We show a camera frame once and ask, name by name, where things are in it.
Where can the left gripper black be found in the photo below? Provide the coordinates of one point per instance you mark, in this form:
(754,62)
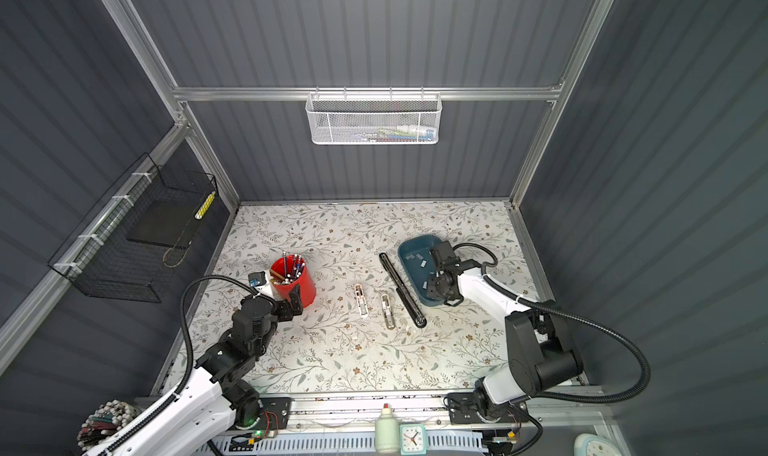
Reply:
(286,313)

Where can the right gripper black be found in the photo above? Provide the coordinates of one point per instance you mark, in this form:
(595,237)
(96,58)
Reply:
(432,290)

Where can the black stapler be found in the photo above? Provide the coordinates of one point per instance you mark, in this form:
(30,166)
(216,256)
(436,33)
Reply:
(412,308)

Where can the teal plastic tray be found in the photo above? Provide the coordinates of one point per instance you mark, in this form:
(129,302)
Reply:
(418,263)

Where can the pink eraser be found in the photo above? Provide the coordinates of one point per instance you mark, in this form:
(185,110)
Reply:
(361,300)

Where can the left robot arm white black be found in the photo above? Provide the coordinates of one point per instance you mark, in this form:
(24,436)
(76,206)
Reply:
(212,396)

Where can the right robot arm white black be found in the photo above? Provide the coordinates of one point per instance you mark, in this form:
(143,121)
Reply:
(541,350)

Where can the red pen cup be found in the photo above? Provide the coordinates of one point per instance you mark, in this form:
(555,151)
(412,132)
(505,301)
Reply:
(290,272)

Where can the yellow marker in side basket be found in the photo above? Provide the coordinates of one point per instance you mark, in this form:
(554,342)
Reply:
(204,207)

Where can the white glue bottle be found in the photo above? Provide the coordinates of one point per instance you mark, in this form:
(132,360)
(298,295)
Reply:
(387,432)

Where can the small teal clock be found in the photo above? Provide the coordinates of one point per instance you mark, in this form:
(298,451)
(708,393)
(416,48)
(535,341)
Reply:
(413,440)

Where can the clear jar of pencils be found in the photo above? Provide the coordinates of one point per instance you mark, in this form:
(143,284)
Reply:
(105,421)

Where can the white round device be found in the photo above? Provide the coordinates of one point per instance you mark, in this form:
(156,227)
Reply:
(587,444)

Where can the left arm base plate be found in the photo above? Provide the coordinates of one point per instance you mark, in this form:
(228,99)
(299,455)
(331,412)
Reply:
(263,414)

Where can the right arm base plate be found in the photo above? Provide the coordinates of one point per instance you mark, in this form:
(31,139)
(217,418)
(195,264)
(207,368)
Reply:
(468,408)

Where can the black wire side basket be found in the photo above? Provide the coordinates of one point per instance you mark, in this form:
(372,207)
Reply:
(135,244)

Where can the white wire wall basket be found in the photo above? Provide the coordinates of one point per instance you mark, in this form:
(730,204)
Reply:
(374,119)

